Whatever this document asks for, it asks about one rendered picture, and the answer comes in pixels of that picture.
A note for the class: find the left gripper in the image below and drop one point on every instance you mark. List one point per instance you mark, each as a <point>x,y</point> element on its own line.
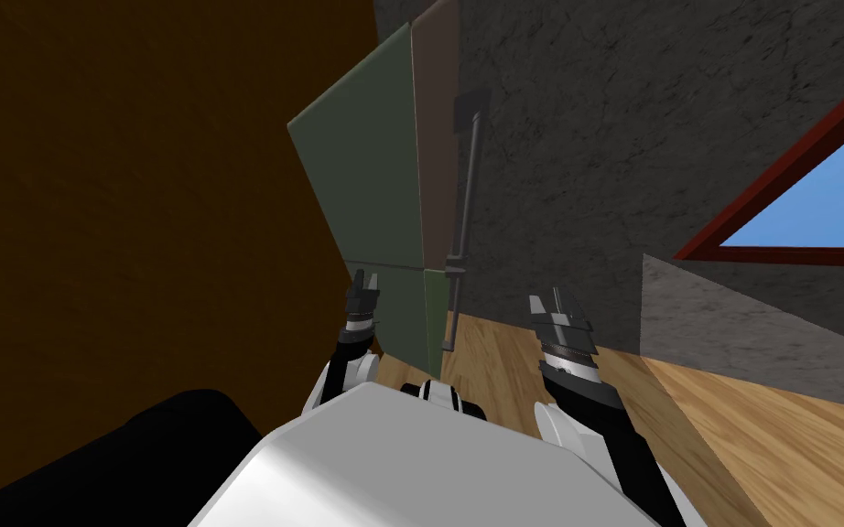
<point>360,304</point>

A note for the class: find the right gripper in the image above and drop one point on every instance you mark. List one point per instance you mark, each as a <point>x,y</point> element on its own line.
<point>562,327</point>

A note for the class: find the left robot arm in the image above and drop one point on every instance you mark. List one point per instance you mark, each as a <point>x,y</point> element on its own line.
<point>352,359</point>

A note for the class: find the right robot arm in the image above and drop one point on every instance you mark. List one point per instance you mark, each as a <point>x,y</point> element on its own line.
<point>598,417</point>

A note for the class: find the short green fridge door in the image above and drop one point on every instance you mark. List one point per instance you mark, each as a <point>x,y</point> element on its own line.
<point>407,315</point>

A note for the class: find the tall green fridge door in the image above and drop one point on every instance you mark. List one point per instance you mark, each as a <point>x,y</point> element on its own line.
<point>371,161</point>

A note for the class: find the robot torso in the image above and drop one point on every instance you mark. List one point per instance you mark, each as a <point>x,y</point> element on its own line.
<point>400,468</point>

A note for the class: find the red framed window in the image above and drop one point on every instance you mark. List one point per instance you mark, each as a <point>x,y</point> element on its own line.
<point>817,197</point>

